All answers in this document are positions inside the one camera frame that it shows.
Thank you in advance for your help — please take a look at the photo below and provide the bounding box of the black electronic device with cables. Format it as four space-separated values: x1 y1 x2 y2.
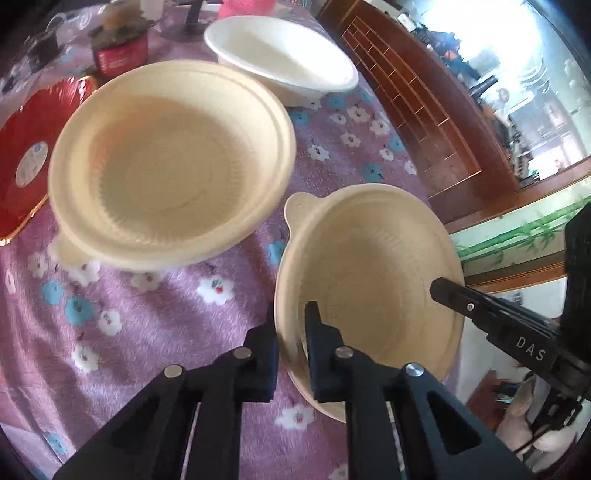
19 12 67 75

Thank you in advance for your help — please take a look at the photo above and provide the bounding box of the dark wooden cabinet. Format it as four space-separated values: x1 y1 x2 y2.
317 1 590 233

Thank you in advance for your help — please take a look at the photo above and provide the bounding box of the large white bowl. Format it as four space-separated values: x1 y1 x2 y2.
204 16 359 107

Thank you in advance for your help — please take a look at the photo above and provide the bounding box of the red plate with round sticker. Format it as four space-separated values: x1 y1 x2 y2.
1 76 97 246

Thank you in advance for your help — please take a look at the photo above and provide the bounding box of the black handheld device DAS label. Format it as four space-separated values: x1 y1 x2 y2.
430 205 590 455

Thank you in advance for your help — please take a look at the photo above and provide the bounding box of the beige bowl with tab handle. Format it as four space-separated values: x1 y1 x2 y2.
274 184 464 422

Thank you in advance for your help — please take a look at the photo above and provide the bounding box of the large beige bowl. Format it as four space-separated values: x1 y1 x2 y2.
48 60 296 272

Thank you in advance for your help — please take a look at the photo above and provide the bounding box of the pink bottle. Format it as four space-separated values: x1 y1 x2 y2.
218 0 276 19

